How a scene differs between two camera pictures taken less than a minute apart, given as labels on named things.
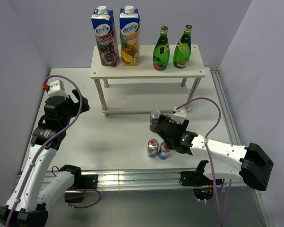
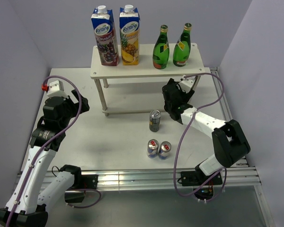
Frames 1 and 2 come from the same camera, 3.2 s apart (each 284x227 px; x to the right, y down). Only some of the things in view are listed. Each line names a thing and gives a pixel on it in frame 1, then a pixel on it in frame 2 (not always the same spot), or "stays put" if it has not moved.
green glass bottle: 161,56 stays put
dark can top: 154,119 stays put
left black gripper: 69,100 stays put
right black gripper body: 181,126 → 184,98
